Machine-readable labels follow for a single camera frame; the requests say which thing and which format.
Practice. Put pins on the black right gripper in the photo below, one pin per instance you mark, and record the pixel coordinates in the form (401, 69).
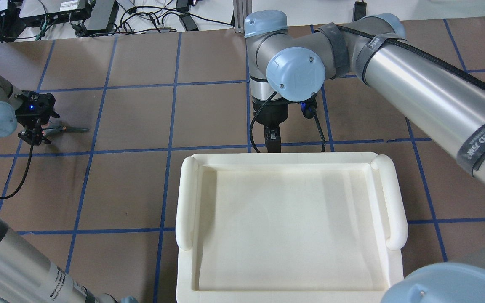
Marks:
(273, 113)

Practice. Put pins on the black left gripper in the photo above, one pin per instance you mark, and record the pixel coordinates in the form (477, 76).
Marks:
(26, 119)

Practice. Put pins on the orange grey handled scissors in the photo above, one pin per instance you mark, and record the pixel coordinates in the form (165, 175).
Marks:
(53, 129)

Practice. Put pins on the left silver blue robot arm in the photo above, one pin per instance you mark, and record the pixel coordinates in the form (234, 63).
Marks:
(26, 274)

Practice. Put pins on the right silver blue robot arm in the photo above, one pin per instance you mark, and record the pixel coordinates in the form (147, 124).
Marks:
(447, 103)

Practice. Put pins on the white foam tray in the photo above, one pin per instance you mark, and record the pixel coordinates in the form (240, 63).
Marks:
(289, 228)

